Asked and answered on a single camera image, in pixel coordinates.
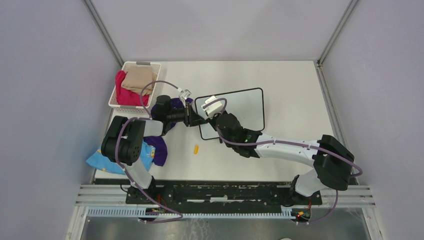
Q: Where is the purple cable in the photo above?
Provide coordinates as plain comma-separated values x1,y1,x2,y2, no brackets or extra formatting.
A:
201,97,364,225
114,80,184,224

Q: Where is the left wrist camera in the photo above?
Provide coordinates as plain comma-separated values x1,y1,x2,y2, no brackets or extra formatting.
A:
178,88,192,105

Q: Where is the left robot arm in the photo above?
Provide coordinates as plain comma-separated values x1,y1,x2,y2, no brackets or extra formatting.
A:
100,95,207,204

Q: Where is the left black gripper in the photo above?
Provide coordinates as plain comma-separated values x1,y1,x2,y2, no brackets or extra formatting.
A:
167,102,208,128

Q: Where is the black framed whiteboard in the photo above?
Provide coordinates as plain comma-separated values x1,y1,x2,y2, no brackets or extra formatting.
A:
194,87,265,141

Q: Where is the purple cloth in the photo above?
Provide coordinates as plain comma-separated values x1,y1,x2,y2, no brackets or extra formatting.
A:
143,97,184,167

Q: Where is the blue patterned cloth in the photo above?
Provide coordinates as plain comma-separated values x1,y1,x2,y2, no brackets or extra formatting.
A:
86,140,155,175

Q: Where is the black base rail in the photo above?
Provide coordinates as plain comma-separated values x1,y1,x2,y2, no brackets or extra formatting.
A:
146,180,323,215

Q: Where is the red cloth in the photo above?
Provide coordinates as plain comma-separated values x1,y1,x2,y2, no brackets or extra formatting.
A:
115,70,150,106

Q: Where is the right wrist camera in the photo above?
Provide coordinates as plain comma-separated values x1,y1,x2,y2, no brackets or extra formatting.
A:
201,95,228,119

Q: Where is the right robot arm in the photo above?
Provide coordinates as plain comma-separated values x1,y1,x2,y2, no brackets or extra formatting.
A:
209,112,355,204

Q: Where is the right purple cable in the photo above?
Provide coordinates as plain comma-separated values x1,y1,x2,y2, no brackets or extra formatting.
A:
201,97,364,225

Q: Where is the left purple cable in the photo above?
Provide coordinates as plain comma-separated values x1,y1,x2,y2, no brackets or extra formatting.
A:
114,80,184,224

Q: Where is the beige cloth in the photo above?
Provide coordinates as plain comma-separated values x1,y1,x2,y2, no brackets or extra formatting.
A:
121,66,158,96

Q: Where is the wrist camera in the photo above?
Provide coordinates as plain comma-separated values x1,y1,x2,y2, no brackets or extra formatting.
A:
201,95,228,119
178,88,192,105

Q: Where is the white cable duct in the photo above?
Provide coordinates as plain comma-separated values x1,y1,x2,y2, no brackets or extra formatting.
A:
87,206,295,220

